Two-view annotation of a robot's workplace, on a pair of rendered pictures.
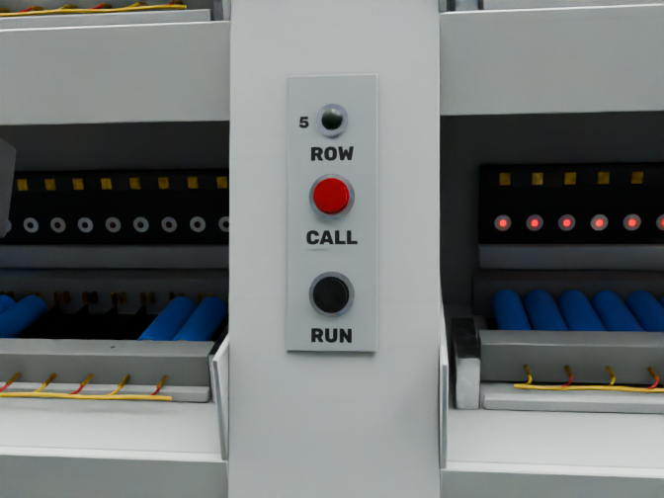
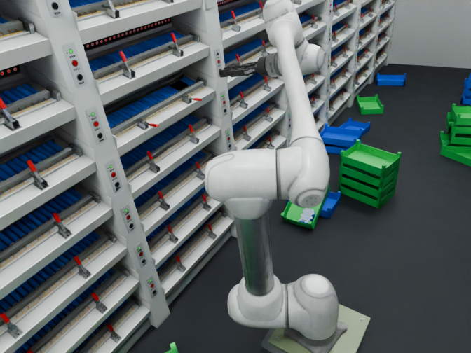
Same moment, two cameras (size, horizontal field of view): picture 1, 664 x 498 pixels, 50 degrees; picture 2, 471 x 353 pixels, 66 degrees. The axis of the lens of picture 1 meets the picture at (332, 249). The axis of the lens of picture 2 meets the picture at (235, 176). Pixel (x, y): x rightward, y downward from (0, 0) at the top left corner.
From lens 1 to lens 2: 1.61 m
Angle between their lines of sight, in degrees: 66
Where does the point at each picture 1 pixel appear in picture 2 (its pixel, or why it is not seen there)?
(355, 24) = (217, 43)
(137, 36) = (203, 50)
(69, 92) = (197, 57)
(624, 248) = not seen: hidden behind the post
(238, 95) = (211, 53)
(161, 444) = (209, 91)
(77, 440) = (203, 94)
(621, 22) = (230, 38)
